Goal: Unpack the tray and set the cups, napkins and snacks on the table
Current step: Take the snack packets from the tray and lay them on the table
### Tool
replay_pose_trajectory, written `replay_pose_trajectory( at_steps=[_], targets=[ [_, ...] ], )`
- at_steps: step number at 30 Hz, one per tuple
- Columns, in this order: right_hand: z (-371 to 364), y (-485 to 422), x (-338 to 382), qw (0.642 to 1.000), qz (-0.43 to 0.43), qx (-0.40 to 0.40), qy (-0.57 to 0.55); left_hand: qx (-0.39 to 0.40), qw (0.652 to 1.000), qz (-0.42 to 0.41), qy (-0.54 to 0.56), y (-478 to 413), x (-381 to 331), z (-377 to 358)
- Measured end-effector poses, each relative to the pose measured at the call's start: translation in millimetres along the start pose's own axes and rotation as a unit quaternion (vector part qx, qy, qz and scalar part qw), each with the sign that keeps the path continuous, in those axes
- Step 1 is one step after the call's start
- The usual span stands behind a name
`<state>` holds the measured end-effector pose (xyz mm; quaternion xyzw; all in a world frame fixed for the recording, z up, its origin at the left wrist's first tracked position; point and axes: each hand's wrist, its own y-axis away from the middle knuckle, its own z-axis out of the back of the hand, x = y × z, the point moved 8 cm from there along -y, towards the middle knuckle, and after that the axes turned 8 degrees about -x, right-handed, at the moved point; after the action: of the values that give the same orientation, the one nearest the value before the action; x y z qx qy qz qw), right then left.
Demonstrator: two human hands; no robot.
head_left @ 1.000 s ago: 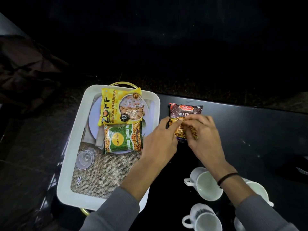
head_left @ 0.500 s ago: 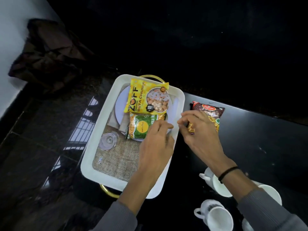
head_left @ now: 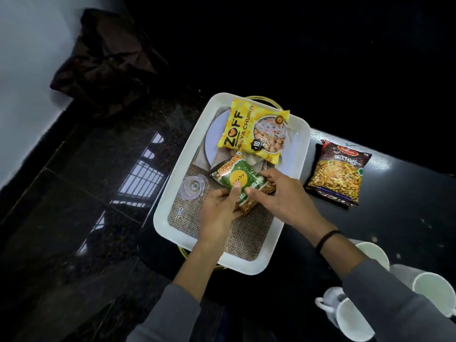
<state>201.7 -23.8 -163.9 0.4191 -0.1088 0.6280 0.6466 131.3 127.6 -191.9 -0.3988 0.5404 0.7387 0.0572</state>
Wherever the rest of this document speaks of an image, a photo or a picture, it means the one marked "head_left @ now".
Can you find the person's left hand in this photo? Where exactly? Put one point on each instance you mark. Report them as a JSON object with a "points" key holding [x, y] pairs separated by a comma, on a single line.
{"points": [[217, 213]]}

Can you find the person's right hand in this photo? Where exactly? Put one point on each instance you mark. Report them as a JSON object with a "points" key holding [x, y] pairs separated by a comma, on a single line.
{"points": [[295, 203]]}

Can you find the green snack packet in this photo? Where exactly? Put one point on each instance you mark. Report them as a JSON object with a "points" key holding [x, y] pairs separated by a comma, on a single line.
{"points": [[240, 178]]}

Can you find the white cup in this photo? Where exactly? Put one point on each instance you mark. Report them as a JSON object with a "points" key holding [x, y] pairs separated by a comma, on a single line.
{"points": [[374, 252], [431, 288], [352, 320]]}

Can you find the yellow snack packet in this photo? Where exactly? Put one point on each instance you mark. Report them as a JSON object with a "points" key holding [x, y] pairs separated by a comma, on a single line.
{"points": [[246, 121]]}

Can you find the person's right forearm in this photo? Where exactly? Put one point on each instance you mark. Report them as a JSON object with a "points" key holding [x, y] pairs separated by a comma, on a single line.
{"points": [[384, 292]]}

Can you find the person's left forearm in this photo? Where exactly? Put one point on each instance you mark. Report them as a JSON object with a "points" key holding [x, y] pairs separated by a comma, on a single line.
{"points": [[181, 295]]}

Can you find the black wrist band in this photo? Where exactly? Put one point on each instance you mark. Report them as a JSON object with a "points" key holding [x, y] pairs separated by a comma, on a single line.
{"points": [[326, 240]]}

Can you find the black table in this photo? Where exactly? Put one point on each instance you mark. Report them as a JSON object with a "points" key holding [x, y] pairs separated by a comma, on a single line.
{"points": [[402, 195]]}

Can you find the brown cloth bag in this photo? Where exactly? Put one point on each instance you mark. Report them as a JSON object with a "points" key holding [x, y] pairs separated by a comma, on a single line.
{"points": [[107, 56]]}

